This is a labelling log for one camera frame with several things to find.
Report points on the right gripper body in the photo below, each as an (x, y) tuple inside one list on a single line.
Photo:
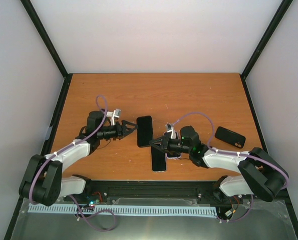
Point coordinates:
[(177, 148)]

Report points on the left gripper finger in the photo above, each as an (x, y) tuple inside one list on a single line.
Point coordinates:
[(129, 125), (126, 131)]

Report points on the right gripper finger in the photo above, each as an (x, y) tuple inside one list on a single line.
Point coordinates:
[(159, 141), (162, 147)]

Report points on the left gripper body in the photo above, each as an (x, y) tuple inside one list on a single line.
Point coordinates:
[(113, 134)]

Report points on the clear magsafe phone case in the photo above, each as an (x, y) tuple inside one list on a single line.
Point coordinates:
[(159, 160)]

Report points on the black phone case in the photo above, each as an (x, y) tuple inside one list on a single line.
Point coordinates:
[(145, 131)]

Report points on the lilac phone case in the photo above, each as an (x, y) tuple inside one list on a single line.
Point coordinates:
[(173, 155)]

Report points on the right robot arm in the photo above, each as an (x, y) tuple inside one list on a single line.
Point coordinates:
[(257, 173)]

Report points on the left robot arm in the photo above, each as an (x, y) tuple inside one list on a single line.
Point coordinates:
[(43, 181)]

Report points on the small circuit board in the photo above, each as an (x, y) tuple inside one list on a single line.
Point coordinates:
[(94, 199)]

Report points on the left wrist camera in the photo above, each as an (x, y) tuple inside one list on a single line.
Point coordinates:
[(113, 116)]

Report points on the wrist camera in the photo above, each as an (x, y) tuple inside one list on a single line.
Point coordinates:
[(170, 131), (113, 116)]

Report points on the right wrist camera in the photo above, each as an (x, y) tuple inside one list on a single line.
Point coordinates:
[(170, 131)]

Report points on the black aluminium front rail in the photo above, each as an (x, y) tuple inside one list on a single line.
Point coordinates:
[(205, 192)]

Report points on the light blue cable duct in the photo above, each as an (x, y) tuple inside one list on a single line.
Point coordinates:
[(128, 210)]

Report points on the left black frame post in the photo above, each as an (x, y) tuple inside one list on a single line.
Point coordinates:
[(33, 15)]

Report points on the black frame post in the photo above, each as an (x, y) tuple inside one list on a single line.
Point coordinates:
[(33, 15), (275, 21)]

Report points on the right black frame post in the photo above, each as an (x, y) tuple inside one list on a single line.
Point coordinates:
[(275, 21)]

